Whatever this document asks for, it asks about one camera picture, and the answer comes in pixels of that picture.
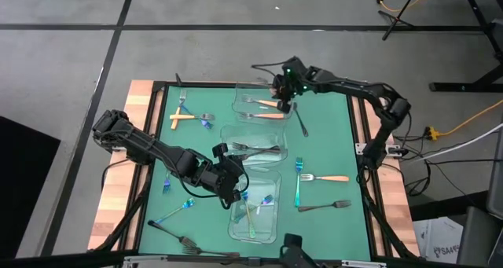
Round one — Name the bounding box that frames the wooden table with black frame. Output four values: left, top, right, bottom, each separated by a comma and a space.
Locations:
86, 78, 421, 268

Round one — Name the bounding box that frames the green table mat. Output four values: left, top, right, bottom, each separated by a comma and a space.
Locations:
138, 85, 373, 261

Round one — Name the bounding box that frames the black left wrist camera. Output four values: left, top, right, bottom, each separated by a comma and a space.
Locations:
211, 142, 229, 159

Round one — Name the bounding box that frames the dark grey chair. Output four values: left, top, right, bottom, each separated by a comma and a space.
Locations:
455, 204, 503, 268

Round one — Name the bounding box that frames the black tripod stand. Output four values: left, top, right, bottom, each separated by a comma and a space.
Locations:
376, 0, 437, 41

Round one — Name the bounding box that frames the printed cardboard box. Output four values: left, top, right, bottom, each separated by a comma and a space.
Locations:
412, 216, 463, 266

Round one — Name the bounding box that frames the blue handled fork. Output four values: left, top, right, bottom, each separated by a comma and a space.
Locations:
179, 104, 214, 130

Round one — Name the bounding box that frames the black cabinet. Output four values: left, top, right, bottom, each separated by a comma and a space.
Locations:
0, 116, 62, 259

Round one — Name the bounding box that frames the black metal desk frame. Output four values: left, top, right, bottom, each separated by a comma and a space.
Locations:
392, 0, 503, 93

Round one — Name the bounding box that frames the clear plastic bin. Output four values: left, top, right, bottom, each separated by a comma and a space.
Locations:
231, 82, 295, 123
227, 167, 283, 245
219, 121, 289, 167

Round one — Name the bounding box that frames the white cable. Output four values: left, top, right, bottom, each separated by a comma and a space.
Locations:
408, 124, 503, 163

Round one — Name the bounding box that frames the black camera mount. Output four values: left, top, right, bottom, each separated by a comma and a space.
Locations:
279, 232, 318, 268

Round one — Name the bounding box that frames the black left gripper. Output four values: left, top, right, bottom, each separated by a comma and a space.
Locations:
204, 157, 245, 211

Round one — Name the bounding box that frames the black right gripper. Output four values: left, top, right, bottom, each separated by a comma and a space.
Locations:
271, 73, 298, 114

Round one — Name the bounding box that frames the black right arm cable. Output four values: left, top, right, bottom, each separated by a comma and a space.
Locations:
250, 59, 290, 80

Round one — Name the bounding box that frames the black fork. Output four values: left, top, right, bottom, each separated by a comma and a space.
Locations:
230, 141, 281, 154
292, 101, 310, 138
182, 245, 241, 259
297, 199, 353, 213
234, 146, 282, 162
147, 219, 198, 248

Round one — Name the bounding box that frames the iridescent spoon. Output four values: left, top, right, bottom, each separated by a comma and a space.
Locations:
154, 197, 196, 225

